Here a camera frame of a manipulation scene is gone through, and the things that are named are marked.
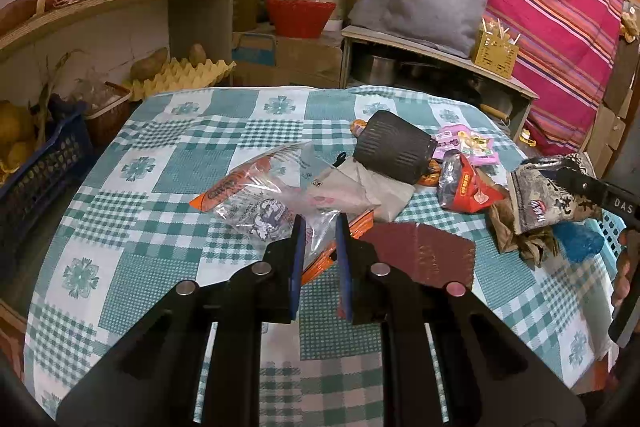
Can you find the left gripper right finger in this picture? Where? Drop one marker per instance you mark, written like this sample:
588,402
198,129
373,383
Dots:
447,359

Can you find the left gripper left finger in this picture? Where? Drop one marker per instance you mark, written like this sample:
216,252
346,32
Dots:
194,357

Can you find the grey patterned snack packet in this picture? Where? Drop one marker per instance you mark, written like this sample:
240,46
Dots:
539,202

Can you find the clear orange plastic snack bag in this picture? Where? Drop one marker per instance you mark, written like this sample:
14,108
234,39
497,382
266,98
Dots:
261,198

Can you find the person's right hand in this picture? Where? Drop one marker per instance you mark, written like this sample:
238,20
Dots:
627,263

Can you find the light blue laundry basket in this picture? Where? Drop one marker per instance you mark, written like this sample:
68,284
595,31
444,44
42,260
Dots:
609,227

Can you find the blue plastic bag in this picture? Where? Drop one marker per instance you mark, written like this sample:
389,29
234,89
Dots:
579,241

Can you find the crumpled brown paper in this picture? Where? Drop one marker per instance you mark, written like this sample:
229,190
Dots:
533,246

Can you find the dark red sandpaper sheet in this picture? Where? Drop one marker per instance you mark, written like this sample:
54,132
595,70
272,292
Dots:
428,255

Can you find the pink snack packet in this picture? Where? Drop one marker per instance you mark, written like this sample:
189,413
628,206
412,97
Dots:
457,138

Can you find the red snack packet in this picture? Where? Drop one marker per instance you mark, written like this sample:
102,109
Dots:
461,189

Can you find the green checkered tablecloth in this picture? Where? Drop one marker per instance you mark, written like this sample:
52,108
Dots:
130,234

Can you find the yellow utensil holder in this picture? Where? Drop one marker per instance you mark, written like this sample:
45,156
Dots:
495,49

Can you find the dark blue plastic crate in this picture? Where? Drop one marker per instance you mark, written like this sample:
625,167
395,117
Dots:
66,156

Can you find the beige paper bag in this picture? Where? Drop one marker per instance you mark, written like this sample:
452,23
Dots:
354,189

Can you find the orange snack wrapper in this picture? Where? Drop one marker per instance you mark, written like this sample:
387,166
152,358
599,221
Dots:
357,127

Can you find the low wooden shelf unit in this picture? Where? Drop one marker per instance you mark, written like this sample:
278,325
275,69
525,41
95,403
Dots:
371,57

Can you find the grey fabric cover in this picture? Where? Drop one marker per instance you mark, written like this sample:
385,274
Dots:
448,25

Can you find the yellow egg tray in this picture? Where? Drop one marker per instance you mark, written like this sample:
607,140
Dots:
177,76

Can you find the brown potato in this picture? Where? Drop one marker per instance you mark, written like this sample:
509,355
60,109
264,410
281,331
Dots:
150,66

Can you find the cardboard box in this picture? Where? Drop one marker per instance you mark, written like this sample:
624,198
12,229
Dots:
264,59

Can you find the red plastic basket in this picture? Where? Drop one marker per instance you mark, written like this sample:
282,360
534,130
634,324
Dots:
299,18

